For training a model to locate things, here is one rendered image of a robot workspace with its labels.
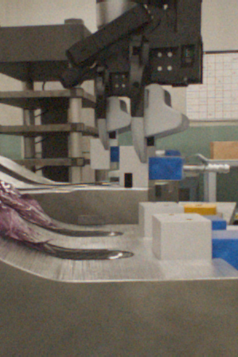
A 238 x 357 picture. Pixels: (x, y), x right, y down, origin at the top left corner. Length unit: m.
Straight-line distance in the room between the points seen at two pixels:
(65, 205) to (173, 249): 0.28
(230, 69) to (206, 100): 0.47
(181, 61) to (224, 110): 6.46
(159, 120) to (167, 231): 0.28
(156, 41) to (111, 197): 0.19
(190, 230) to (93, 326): 0.10
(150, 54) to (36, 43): 4.13
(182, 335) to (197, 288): 0.03
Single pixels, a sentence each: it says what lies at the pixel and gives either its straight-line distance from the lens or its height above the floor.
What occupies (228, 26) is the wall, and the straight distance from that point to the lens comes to 7.31.
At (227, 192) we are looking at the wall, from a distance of 7.16.
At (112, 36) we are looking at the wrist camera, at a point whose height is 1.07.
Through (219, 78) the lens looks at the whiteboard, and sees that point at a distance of 7.19.
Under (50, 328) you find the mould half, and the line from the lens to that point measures 0.34.
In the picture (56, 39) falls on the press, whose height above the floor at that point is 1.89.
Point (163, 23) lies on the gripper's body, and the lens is 0.69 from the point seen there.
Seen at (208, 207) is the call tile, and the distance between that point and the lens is 0.98.
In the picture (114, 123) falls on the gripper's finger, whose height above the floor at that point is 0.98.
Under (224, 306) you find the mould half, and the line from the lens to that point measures 0.34.
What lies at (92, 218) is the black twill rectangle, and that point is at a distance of 0.58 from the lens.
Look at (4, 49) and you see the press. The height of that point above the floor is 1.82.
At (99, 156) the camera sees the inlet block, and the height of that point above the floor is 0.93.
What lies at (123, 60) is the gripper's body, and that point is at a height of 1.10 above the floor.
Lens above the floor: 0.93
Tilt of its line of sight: 3 degrees down
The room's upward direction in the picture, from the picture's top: 1 degrees counter-clockwise
